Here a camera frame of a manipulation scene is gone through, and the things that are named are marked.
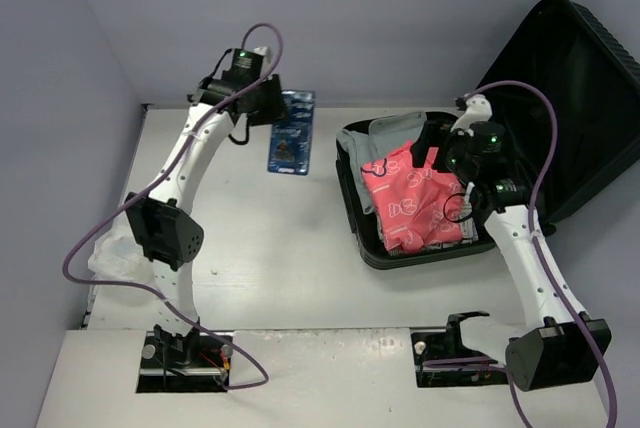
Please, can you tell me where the grey garment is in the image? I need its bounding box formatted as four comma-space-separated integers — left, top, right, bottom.
336, 111, 427, 215

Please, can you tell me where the blue card packet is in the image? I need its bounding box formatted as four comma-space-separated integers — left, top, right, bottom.
267, 90, 316, 176

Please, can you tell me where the pink patterned garment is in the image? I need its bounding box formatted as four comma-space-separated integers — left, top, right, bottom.
361, 141, 471, 254

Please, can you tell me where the black hard-shell suitcase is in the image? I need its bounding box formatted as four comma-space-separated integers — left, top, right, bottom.
333, 0, 640, 272

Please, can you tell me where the clear plastic packet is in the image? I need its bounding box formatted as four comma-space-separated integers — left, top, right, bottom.
88, 225, 153, 284

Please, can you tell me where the black white newspaper-print garment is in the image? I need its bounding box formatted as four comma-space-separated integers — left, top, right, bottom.
376, 218, 479, 257

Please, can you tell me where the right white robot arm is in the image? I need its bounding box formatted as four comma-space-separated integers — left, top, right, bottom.
410, 95, 611, 391

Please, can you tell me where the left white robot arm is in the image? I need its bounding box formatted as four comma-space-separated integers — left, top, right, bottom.
126, 47, 286, 368

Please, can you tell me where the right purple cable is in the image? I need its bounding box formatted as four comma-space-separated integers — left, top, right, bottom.
422, 79, 619, 428

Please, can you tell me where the purple cable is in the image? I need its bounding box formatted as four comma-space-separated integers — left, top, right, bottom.
422, 79, 619, 428
61, 22, 286, 391

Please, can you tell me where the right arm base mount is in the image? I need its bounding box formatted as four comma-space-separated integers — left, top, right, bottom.
410, 329, 508, 389

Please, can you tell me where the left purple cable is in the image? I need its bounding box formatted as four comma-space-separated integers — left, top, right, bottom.
61, 22, 286, 391

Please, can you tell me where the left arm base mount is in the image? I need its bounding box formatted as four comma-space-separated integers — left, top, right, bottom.
136, 332, 234, 394

